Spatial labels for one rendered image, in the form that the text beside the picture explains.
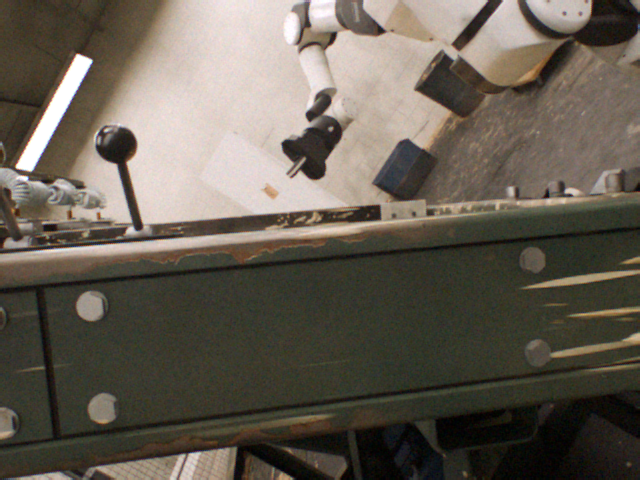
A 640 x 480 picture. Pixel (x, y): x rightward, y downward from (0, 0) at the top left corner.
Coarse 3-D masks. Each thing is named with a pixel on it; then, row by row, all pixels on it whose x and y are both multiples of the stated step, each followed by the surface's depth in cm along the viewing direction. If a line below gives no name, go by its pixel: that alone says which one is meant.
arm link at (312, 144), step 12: (312, 120) 114; (324, 120) 113; (312, 132) 111; (324, 132) 110; (336, 132) 113; (288, 144) 108; (300, 144) 106; (312, 144) 109; (324, 144) 111; (336, 144) 114; (288, 156) 110; (312, 156) 107; (324, 156) 110; (312, 168) 110; (324, 168) 109
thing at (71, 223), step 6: (42, 180) 143; (48, 180) 143; (54, 180) 146; (60, 180) 145; (72, 204) 147; (78, 204) 146; (42, 222) 140; (48, 222) 140; (54, 222) 140; (60, 222) 141; (66, 222) 144; (72, 222) 143; (78, 222) 144; (84, 222) 145; (60, 228) 143; (66, 228) 143; (72, 228) 143; (78, 228) 144; (84, 228) 145
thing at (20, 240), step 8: (0, 144) 42; (0, 152) 42; (0, 160) 42; (0, 184) 44; (0, 192) 44; (0, 200) 44; (0, 208) 45; (8, 208) 45; (8, 216) 45; (8, 224) 46; (16, 224) 46; (16, 232) 46; (8, 240) 47; (16, 240) 47; (24, 240) 47; (32, 240) 47
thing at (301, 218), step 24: (24, 192) 116; (240, 216) 118; (264, 216) 119; (288, 216) 119; (312, 216) 120; (336, 216) 121; (360, 216) 122; (384, 216) 122; (408, 216) 123; (0, 240) 112; (48, 240) 113; (72, 240) 113; (96, 240) 114
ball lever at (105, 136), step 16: (112, 128) 42; (128, 128) 43; (96, 144) 42; (112, 144) 42; (128, 144) 42; (112, 160) 43; (128, 160) 43; (128, 176) 45; (128, 192) 46; (128, 208) 47
